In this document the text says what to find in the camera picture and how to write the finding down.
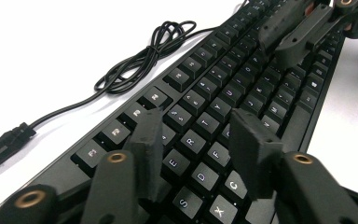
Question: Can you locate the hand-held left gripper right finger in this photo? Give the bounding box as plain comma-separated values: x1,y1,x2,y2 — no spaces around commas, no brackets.
229,107,283,202

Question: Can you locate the black computer keyboard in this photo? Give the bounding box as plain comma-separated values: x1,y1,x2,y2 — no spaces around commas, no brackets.
0,0,348,224

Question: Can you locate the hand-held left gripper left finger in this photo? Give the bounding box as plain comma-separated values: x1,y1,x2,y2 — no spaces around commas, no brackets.
122,106,164,203

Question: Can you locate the black keyboard cable with plug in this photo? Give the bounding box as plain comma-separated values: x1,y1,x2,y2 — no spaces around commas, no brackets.
0,0,250,176

